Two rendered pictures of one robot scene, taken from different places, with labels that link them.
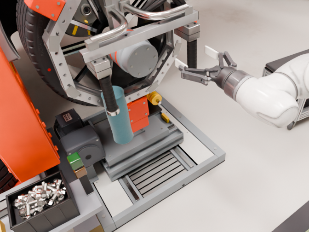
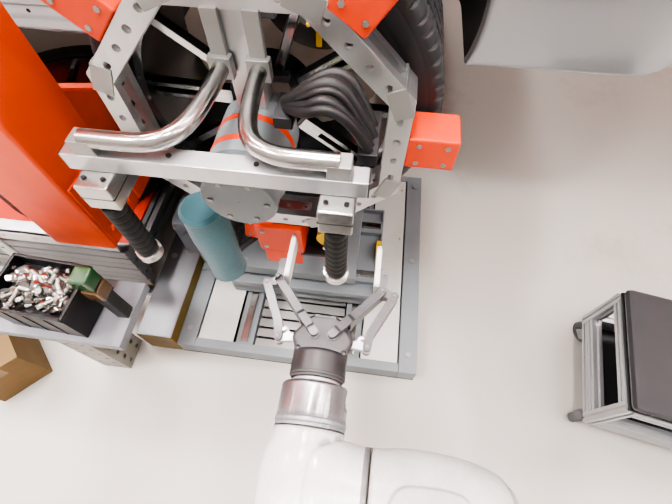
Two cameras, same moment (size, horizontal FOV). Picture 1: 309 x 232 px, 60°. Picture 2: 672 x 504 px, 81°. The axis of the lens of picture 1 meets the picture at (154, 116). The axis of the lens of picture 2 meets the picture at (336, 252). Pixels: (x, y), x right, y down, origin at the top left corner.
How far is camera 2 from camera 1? 69 cm
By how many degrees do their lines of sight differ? 27
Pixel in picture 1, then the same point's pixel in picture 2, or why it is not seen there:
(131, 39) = (174, 170)
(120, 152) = (261, 264)
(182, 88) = (472, 209)
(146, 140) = (309, 271)
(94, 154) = not seen: hidden behind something
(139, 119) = (283, 250)
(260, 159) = (465, 423)
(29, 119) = (41, 181)
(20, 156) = (44, 216)
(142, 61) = (237, 201)
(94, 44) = (81, 147)
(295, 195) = not seen: outside the picture
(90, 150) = not seen: hidden behind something
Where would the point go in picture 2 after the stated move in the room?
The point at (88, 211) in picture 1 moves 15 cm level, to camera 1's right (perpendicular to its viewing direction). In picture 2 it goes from (99, 340) to (142, 376)
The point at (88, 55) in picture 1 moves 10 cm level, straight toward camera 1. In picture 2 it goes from (73, 159) to (19, 215)
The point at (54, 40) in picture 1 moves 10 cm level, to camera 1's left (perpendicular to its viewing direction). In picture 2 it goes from (99, 75) to (60, 53)
